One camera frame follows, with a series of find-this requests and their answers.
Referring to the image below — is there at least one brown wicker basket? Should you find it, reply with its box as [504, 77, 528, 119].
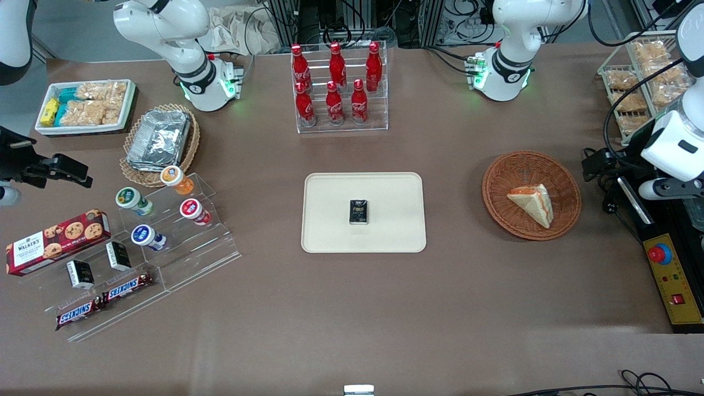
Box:
[482, 151, 582, 241]

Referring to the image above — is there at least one light woven wicker basket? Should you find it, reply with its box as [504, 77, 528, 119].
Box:
[120, 104, 200, 188]

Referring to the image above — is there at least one white plastic bin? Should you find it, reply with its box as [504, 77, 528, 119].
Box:
[35, 79, 136, 136]

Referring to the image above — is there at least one white wire rack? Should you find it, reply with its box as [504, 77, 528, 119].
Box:
[597, 30, 704, 146]

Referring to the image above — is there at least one blue lid yogurt cup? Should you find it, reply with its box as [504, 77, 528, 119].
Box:
[131, 224, 167, 252]

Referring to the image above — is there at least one left wrist white rod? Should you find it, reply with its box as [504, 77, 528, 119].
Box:
[638, 177, 704, 201]

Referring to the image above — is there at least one clear acrylic step stand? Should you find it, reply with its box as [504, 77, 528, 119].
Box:
[117, 172, 243, 293]
[19, 236, 172, 343]

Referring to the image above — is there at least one yellow control panel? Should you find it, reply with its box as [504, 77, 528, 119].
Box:
[642, 233, 704, 326]

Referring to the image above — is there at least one clear bag of crackers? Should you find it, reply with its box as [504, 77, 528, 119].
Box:
[619, 114, 654, 136]
[605, 69, 639, 92]
[612, 91, 649, 114]
[632, 41, 669, 64]
[652, 82, 687, 109]
[643, 60, 684, 84]

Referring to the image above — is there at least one Snickers chocolate bar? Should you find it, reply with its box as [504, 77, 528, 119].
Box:
[102, 272, 155, 305]
[55, 297, 106, 331]

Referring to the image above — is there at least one clear acrylic bottle rack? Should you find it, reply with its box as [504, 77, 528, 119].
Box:
[290, 41, 389, 134]

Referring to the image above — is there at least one red emergency stop button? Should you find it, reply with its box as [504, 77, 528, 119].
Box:
[647, 243, 673, 266]

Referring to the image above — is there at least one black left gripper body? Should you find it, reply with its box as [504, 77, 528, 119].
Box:
[602, 150, 643, 174]

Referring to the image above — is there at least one green lid yogurt cup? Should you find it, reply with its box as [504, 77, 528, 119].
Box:
[115, 187, 154, 217]

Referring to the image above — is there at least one black power cable with plug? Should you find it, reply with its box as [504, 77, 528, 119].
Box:
[601, 179, 644, 243]

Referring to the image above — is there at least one cream plastic tray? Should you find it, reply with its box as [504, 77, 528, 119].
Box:
[301, 172, 427, 254]

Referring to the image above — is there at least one orange lid yogurt cup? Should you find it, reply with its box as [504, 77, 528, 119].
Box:
[161, 166, 195, 196]

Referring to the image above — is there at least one stack of foil trays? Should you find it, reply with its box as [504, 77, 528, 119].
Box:
[127, 109, 192, 171]

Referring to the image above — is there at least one red cola bottle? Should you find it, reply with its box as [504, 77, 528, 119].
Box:
[326, 81, 345, 127]
[329, 42, 347, 91]
[291, 44, 312, 92]
[295, 81, 317, 128]
[351, 79, 369, 125]
[366, 42, 383, 92]

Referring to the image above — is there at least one clear rice cracker bag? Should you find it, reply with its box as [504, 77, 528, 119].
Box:
[59, 99, 123, 127]
[76, 81, 128, 103]

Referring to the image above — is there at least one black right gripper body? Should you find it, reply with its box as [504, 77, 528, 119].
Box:
[0, 128, 56, 183]

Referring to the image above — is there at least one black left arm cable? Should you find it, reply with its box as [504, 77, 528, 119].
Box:
[603, 58, 686, 166]

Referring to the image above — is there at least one triangular sandwich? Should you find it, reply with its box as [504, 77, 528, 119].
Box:
[507, 184, 554, 229]

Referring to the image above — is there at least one clear plastic container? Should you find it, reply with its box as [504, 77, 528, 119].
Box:
[684, 198, 704, 232]

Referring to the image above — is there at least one aluminium frame rack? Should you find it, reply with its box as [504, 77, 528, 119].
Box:
[264, 0, 441, 49]

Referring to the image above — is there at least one crumpled beige cloth bag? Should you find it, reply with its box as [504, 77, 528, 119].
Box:
[199, 4, 282, 56]

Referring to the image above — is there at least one black looped cable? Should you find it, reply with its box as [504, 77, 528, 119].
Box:
[509, 370, 704, 396]

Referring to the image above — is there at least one black tabletop appliance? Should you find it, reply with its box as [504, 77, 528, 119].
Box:
[617, 175, 704, 334]

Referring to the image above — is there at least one red lid yogurt cup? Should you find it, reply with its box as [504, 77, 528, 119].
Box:
[180, 199, 212, 227]

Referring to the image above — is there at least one red Walkers cookie box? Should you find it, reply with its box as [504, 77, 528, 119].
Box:
[5, 209, 112, 277]

